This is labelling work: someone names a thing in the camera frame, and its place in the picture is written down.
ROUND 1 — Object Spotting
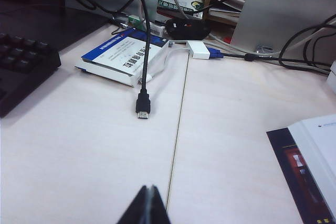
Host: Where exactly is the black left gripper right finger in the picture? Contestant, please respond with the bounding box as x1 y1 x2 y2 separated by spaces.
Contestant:
147 185 172 224

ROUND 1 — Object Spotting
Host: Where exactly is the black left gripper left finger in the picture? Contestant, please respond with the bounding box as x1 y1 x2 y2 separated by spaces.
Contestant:
115 185 149 224

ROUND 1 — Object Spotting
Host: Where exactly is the blue cover paperback book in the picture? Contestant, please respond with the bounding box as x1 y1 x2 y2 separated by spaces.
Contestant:
266 114 336 224

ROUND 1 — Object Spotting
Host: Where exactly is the green spine book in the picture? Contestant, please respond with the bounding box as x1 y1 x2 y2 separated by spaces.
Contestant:
156 0 203 20

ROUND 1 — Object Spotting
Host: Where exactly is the white and blue box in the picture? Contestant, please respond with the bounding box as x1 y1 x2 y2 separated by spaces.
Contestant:
74 28 170 88

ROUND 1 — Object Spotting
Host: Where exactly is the white VGA adapter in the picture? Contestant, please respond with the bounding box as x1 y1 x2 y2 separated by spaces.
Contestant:
185 39 211 60

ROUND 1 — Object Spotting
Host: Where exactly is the blue VGA plug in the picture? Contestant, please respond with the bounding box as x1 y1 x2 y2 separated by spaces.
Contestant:
206 47 224 59

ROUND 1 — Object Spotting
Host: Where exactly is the black keyboard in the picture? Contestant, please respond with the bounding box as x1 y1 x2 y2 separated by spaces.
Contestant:
0 32 62 119

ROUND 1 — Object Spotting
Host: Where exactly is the black oval device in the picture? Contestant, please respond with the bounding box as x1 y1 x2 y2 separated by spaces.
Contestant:
164 18 211 40

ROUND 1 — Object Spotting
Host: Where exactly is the small green white box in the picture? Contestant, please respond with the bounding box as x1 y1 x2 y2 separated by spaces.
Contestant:
128 15 146 31

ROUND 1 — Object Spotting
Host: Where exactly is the wooden shelf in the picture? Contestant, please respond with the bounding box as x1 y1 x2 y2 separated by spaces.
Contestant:
188 0 253 27

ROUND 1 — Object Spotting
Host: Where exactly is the silver metal panel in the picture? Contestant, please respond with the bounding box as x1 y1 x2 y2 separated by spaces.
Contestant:
229 0 336 60

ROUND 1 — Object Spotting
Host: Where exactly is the black HDMI cable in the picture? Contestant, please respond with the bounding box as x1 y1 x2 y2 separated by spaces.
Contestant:
65 0 153 121

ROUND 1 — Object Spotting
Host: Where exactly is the black VGA cable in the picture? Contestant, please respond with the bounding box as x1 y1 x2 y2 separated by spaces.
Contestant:
222 52 332 74

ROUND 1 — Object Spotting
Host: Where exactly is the white thin cable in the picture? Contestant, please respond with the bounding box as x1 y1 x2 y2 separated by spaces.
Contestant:
203 34 280 57

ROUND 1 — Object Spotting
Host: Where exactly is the black power cable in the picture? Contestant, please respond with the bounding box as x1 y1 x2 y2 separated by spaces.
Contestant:
277 13 336 70

